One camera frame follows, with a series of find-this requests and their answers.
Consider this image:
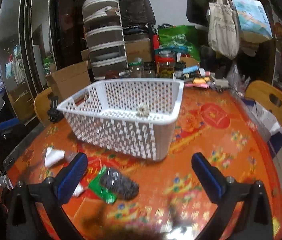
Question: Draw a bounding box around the white ribbed round ornament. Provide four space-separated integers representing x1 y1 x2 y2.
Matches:
137 103 150 118

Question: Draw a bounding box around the dark grey sock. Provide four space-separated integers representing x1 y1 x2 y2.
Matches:
100 167 139 200

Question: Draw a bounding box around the grey stacked drawer unit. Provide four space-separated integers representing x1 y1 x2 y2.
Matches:
82 0 128 81

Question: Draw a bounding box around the small white ball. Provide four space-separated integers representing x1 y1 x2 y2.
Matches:
72 183 85 197

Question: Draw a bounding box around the brown cardboard box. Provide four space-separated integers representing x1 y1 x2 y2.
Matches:
46 61 91 102

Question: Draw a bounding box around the beige canvas tote bag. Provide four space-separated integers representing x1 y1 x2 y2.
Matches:
208 0 240 60

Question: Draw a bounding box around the right wooden chair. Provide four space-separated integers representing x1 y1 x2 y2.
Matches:
245 80 282 127

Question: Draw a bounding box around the white perforated plastic basket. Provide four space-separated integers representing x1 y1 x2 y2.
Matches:
57 78 184 161

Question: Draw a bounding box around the wooden chair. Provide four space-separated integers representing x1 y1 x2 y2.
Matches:
245 80 282 127
33 87 52 126

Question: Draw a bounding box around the green lid glass jar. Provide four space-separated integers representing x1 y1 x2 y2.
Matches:
129 62 143 78

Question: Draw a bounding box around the blue illustrated paper bag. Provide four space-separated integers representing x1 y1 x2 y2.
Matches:
232 0 272 43

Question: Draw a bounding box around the black phone stand clamp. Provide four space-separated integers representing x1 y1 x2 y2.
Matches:
47 95 63 123

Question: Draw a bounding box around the green shopping bag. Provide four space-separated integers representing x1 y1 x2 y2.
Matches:
157 25 201 62

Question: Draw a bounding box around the white towel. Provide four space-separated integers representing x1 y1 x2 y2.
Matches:
44 146 65 168

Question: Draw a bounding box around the red lid pickle jar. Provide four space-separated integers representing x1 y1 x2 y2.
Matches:
157 50 175 78

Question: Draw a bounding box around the green foil packet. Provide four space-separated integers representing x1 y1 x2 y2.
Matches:
88 166 117 204

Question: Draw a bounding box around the left wooden chair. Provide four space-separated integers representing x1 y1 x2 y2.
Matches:
33 87 52 126

